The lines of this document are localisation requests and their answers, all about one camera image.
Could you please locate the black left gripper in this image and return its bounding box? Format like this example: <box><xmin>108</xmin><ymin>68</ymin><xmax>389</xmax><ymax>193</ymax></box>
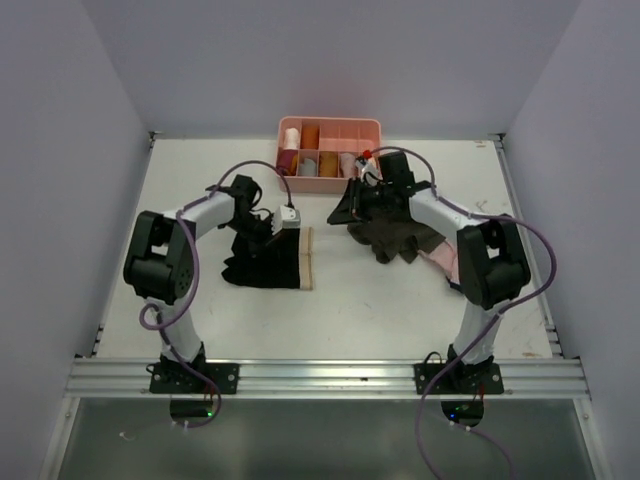
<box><xmin>225</xmin><ymin>211</ymin><xmax>285</xmax><ymax>261</ymax></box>

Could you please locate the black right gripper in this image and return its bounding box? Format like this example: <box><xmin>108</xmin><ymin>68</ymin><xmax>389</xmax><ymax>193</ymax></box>
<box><xmin>326</xmin><ymin>177</ymin><xmax>392</xmax><ymax>226</ymax></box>

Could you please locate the black underwear beige waistband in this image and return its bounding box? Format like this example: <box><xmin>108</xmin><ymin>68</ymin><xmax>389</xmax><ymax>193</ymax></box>
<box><xmin>221</xmin><ymin>227</ymin><xmax>314</xmax><ymax>291</ymax></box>

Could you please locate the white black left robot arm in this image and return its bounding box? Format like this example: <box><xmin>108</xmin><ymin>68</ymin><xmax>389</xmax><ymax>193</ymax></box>
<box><xmin>123</xmin><ymin>175</ymin><xmax>273</xmax><ymax>393</ymax></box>

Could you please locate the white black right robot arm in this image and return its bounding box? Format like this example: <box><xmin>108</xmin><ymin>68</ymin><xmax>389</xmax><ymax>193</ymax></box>
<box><xmin>327</xmin><ymin>149</ymin><xmax>531</xmax><ymax>393</ymax></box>

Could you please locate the pale pink rolled underwear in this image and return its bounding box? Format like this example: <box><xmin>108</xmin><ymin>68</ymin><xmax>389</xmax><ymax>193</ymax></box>
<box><xmin>339</xmin><ymin>152</ymin><xmax>357</xmax><ymax>178</ymax></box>

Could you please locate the olive green underwear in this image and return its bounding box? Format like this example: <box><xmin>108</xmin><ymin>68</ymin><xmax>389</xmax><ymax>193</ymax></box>
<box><xmin>347</xmin><ymin>214</ymin><xmax>445</xmax><ymax>264</ymax></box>

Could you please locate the mustard brown rolled underwear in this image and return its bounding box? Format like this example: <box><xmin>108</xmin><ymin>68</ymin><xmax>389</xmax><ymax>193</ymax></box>
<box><xmin>318</xmin><ymin>151</ymin><xmax>339</xmax><ymax>178</ymax></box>

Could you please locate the grey rolled underwear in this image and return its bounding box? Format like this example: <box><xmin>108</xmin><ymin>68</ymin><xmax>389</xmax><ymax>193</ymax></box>
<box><xmin>298</xmin><ymin>158</ymin><xmax>318</xmax><ymax>177</ymax></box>

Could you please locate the maroon rolled underwear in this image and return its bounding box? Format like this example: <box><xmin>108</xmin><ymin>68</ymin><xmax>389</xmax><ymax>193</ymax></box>
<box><xmin>276</xmin><ymin>149</ymin><xmax>299</xmax><ymax>176</ymax></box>

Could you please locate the orange rolled underwear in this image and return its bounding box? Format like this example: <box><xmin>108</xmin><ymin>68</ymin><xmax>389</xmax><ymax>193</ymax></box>
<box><xmin>300</xmin><ymin>125</ymin><xmax>320</xmax><ymax>150</ymax></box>

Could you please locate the white pink rolled underwear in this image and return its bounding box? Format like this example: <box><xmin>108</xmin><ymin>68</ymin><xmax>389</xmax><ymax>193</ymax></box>
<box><xmin>283</xmin><ymin>127</ymin><xmax>301</xmax><ymax>150</ymax></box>

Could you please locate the light pink underwear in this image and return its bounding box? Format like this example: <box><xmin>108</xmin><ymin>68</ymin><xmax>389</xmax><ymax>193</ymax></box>
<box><xmin>419</xmin><ymin>240</ymin><xmax>460</xmax><ymax>285</ymax></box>

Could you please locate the pink divided storage box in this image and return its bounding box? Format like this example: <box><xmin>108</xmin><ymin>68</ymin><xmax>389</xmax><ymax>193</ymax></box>
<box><xmin>274</xmin><ymin>116</ymin><xmax>381</xmax><ymax>195</ymax></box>

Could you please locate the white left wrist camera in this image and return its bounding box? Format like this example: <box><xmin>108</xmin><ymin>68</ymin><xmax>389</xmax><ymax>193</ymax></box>
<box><xmin>272</xmin><ymin>205</ymin><xmax>301</xmax><ymax>233</ymax></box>

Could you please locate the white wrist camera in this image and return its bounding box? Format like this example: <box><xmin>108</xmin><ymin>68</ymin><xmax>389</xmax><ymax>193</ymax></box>
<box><xmin>272</xmin><ymin>205</ymin><xmax>301</xmax><ymax>233</ymax></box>
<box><xmin>355</xmin><ymin>150</ymin><xmax>382</xmax><ymax>186</ymax></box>

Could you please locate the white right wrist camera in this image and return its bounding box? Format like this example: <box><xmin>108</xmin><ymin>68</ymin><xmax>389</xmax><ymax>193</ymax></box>
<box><xmin>355</xmin><ymin>150</ymin><xmax>382</xmax><ymax>186</ymax></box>

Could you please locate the aluminium frame rail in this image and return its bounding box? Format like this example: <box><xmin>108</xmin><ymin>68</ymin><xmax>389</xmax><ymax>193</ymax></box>
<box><xmin>65</xmin><ymin>358</ymin><xmax>589</xmax><ymax>399</ymax></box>

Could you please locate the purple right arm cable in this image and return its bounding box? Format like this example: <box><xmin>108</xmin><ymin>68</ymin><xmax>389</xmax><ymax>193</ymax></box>
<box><xmin>364</xmin><ymin>145</ymin><xmax>557</xmax><ymax>480</ymax></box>

